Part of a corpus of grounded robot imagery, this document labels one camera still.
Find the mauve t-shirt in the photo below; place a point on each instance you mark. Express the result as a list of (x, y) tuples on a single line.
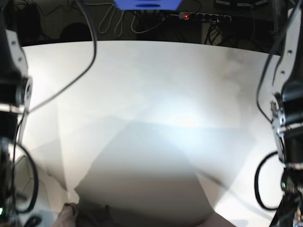
[(159, 175)]

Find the blue plastic box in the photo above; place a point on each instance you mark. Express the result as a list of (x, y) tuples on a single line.
[(147, 4)]

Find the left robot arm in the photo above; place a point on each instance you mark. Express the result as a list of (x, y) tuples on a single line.
[(287, 119)]

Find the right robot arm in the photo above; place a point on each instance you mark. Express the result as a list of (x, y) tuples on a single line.
[(15, 94)]

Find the white power strip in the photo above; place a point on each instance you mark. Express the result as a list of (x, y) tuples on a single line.
[(203, 17)]

